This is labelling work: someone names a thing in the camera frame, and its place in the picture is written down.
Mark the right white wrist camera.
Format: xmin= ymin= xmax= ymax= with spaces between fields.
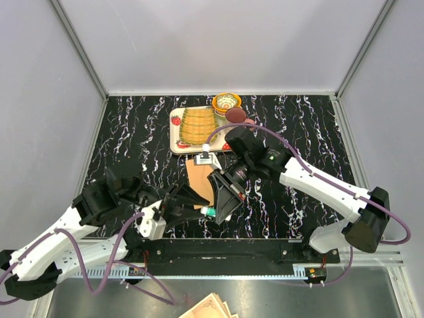
xmin=193 ymin=143 xmax=222 ymax=170

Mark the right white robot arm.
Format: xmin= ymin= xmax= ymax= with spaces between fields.
xmin=200 ymin=126 xmax=390 ymax=263

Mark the yellow patterned bowl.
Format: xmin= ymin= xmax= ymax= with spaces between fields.
xmin=212 ymin=93 xmax=242 ymax=112

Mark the slotted cable duct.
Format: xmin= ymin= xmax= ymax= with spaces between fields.
xmin=72 ymin=263 xmax=327 ymax=280

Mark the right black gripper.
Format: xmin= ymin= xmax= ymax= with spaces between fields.
xmin=207 ymin=154 xmax=253 ymax=225

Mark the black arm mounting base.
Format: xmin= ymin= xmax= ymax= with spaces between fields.
xmin=127 ymin=238 xmax=340 ymax=264

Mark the yellow woven bamboo basket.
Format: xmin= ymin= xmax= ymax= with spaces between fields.
xmin=179 ymin=107 xmax=219 ymax=146

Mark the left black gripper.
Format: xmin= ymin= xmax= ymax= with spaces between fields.
xmin=122 ymin=182 xmax=211 ymax=231

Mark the white strawberry tray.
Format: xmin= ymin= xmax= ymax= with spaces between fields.
xmin=169 ymin=106 xmax=229 ymax=155

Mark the stack of spare letters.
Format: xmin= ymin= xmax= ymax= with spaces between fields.
xmin=180 ymin=293 xmax=239 ymax=318

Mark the green white glue stick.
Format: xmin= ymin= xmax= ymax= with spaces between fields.
xmin=200 ymin=207 xmax=217 ymax=218

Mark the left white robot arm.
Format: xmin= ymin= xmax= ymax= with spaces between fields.
xmin=1 ymin=168 xmax=210 ymax=304

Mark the brown paper envelope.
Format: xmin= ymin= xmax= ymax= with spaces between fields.
xmin=185 ymin=159 xmax=214 ymax=209

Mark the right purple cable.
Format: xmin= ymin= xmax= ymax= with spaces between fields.
xmin=201 ymin=122 xmax=411 ymax=288

